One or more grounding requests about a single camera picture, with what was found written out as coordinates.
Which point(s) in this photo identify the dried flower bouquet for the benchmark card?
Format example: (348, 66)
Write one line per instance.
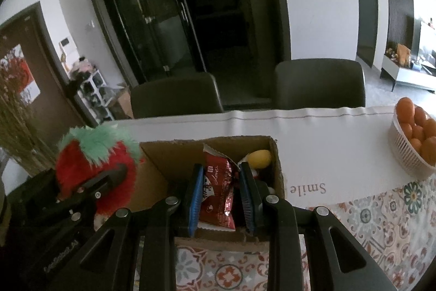
(15, 127)

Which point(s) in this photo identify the white plastic basket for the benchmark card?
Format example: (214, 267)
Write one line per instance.
(405, 147)

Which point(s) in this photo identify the small cardboard floor box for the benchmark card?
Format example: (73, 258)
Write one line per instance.
(124, 105)

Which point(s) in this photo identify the red strawberry plush toy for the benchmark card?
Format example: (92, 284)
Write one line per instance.
(78, 158)

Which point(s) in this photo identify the red foil snack packet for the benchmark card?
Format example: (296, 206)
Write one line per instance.
(218, 192)

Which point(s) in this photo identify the white television cabinet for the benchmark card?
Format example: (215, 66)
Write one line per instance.
(408, 74)

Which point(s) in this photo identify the television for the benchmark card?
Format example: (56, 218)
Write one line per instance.
(427, 45)

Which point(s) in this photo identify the brown cardboard box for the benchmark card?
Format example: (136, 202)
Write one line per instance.
(163, 158)

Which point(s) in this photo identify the dark glass cabinet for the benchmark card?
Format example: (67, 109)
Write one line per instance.
(143, 11)

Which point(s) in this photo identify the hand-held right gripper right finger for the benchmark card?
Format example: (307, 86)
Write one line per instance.
(247, 205)

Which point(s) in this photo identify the red and white door poster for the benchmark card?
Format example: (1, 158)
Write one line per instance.
(25, 76)

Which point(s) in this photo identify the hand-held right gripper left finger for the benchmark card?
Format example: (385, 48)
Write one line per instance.
(196, 205)

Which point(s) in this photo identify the white shoe rack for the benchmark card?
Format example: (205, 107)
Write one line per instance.
(92, 95)

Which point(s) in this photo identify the white wall intercom panel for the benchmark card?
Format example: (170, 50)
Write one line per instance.
(65, 44)

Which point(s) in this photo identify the orange box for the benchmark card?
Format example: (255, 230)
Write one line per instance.
(403, 55)

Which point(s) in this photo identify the brown wooden door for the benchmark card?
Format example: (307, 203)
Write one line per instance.
(51, 79)

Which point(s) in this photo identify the dark green dining chair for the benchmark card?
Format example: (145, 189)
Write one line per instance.
(318, 83)
(175, 96)

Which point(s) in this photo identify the pile of oranges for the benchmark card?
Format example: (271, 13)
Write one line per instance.
(417, 127)

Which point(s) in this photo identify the dark grey interior door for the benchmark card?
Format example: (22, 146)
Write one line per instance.
(366, 8)

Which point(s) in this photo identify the patterned tablecloth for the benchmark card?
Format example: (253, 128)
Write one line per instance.
(340, 147)

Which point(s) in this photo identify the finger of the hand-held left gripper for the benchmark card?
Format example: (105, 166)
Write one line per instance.
(102, 180)

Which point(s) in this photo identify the black mouse plush toy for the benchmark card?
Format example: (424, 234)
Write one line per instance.
(259, 158)

